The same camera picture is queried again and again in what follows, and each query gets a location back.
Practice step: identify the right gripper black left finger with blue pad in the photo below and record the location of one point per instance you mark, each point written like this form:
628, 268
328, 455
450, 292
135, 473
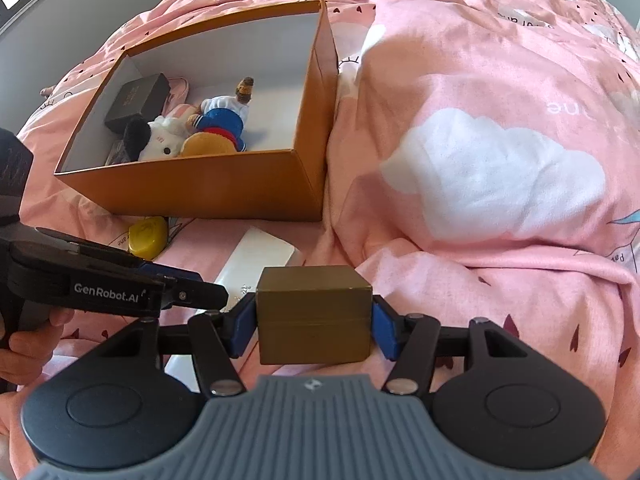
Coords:
212, 339

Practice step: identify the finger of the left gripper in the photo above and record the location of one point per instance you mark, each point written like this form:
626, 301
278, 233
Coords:
117, 256
180, 292

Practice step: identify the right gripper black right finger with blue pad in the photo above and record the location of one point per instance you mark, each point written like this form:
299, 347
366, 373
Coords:
415, 342

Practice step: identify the yellow tape measure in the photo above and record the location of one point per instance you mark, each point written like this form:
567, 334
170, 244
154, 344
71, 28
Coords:
148, 237

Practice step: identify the white glasses case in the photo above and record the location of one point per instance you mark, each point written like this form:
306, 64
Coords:
240, 275

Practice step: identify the gold square gift box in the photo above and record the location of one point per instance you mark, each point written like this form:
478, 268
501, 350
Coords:
313, 315

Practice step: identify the person's left hand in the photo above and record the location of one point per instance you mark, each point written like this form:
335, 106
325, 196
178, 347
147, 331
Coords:
29, 352

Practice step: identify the dark booklet in box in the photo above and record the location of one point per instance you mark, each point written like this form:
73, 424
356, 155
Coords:
118, 154

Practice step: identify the white black plush toy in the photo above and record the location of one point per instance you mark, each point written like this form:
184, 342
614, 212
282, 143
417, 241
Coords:
162, 138

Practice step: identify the bear doll blue outfit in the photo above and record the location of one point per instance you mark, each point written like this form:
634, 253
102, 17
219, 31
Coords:
218, 124

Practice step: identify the pink pouch in box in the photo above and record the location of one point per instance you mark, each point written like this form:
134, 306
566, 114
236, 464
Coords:
178, 92

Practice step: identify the black rectangular box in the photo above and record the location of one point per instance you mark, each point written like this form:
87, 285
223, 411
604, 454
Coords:
140, 98

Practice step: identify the pink printed duvet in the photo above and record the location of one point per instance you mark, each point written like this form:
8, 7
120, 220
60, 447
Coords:
484, 161

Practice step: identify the orange cardboard storage box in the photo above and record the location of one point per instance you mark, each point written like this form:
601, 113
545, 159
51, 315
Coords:
289, 50

